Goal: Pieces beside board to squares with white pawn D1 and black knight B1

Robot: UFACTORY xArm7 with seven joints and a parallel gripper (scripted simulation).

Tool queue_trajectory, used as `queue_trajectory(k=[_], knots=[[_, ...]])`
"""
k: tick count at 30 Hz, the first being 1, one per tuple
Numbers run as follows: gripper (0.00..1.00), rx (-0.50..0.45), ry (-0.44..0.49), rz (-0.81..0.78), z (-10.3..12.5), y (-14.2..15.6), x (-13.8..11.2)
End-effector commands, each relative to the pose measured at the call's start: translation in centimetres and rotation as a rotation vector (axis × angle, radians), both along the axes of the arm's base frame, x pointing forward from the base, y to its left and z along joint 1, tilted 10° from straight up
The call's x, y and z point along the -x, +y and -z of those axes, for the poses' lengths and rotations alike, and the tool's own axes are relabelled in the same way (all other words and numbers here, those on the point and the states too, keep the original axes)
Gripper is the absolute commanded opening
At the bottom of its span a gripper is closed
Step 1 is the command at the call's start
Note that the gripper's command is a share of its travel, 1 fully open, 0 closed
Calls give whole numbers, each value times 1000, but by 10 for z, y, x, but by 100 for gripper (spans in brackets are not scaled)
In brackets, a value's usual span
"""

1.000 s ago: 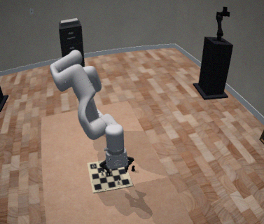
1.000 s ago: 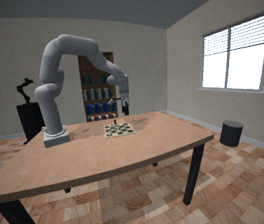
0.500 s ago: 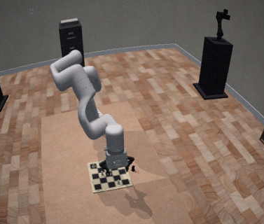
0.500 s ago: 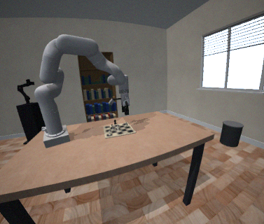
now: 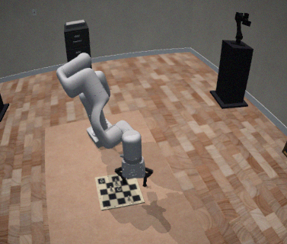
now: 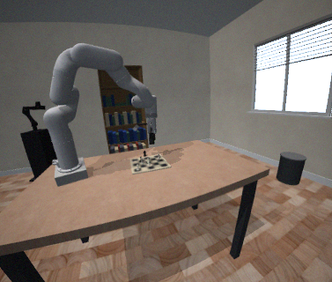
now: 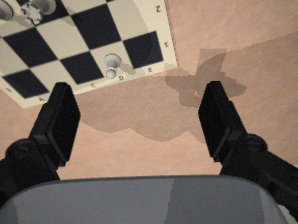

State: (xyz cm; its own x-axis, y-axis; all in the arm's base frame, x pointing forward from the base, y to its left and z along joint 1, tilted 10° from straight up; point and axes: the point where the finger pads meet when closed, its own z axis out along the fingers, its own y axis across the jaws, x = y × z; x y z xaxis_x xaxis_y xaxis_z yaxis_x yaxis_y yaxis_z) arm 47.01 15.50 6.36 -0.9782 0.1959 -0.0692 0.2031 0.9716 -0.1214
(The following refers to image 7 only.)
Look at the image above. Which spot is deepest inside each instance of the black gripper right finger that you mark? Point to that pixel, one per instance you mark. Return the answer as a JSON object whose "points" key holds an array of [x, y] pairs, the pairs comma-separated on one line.
{"points": [[243, 154]]}

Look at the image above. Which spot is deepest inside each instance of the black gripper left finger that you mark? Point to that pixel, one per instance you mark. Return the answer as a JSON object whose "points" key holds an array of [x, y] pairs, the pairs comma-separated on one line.
{"points": [[35, 160]]}

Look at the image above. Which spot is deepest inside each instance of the black and cream chessboard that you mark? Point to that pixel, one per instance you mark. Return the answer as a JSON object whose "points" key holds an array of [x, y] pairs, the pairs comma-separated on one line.
{"points": [[70, 46]]}

